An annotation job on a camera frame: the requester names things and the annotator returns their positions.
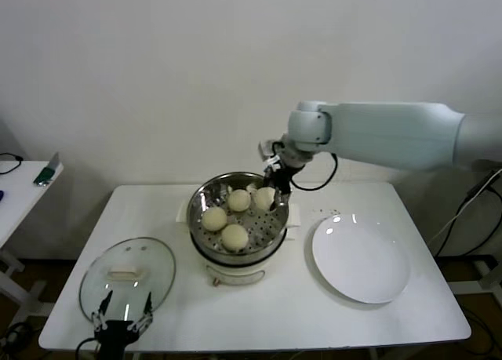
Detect cream electric cooker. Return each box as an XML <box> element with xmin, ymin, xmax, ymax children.
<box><xmin>174</xmin><ymin>198</ymin><xmax>302</xmax><ymax>288</ymax></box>

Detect green circuit board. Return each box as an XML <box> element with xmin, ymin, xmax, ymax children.
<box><xmin>31</xmin><ymin>152</ymin><xmax>64</xmax><ymax>187</ymax></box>

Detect stainless steel steamer basket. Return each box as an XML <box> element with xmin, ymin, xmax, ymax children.
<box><xmin>186</xmin><ymin>172</ymin><xmax>290</xmax><ymax>260</ymax></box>

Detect white round plate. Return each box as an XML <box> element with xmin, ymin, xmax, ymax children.
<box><xmin>311</xmin><ymin>213</ymin><xmax>412</xmax><ymax>305</ymax></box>

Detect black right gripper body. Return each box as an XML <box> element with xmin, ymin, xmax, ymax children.
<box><xmin>269</xmin><ymin>138</ymin><xmax>311</xmax><ymax>193</ymax></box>

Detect white steamed baozi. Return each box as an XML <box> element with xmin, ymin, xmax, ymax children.
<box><xmin>252</xmin><ymin>187</ymin><xmax>277</xmax><ymax>211</ymax></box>
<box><xmin>227</xmin><ymin>189</ymin><xmax>252</xmax><ymax>213</ymax></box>
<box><xmin>201</xmin><ymin>207</ymin><xmax>228</xmax><ymax>233</ymax></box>
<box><xmin>220</xmin><ymin>223</ymin><xmax>249</xmax><ymax>253</ymax></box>

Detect black and white hanging cables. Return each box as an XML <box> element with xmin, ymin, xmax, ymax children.
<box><xmin>426</xmin><ymin>169</ymin><xmax>502</xmax><ymax>257</ymax></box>

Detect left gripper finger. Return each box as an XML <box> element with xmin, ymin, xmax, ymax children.
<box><xmin>91</xmin><ymin>289</ymin><xmax>115</xmax><ymax>332</ymax></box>
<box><xmin>126</xmin><ymin>292</ymin><xmax>155</xmax><ymax>334</ymax></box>

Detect white side table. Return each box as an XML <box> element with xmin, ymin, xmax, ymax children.
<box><xmin>0</xmin><ymin>161</ymin><xmax>64</xmax><ymax>298</ymax></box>

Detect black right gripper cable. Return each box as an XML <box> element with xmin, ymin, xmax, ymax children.
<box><xmin>289</xmin><ymin>151</ymin><xmax>339</xmax><ymax>191</ymax></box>

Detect thin black cable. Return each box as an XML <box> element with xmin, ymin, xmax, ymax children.
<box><xmin>0</xmin><ymin>152</ymin><xmax>23</xmax><ymax>176</ymax></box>

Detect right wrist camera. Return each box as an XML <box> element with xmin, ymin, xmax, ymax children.
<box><xmin>257</xmin><ymin>139</ymin><xmax>276</xmax><ymax>160</ymax></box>

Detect round glass lid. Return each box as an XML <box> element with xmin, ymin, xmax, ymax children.
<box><xmin>78</xmin><ymin>237</ymin><xmax>176</xmax><ymax>324</ymax></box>

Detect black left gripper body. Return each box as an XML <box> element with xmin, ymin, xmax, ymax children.
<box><xmin>94</xmin><ymin>319</ymin><xmax>139</xmax><ymax>360</ymax></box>

